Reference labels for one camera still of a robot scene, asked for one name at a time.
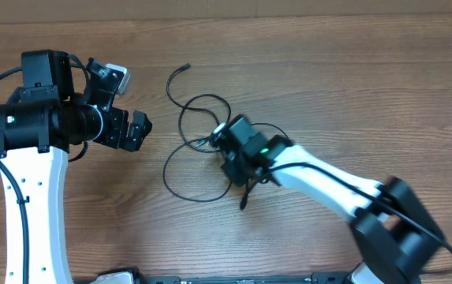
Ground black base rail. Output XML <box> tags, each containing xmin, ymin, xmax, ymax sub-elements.
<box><xmin>144</xmin><ymin>271</ymin><xmax>351</xmax><ymax>284</ymax></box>

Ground thin black usb cable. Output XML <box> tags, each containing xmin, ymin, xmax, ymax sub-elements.
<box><xmin>162</xmin><ymin>62</ymin><xmax>290</xmax><ymax>204</ymax></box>

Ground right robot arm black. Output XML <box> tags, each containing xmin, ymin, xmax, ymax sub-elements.
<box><xmin>211</xmin><ymin>115</ymin><xmax>446</xmax><ymax>284</ymax></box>

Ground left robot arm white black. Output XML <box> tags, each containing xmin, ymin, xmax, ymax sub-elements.
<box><xmin>0</xmin><ymin>50</ymin><xmax>152</xmax><ymax>283</ymax></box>

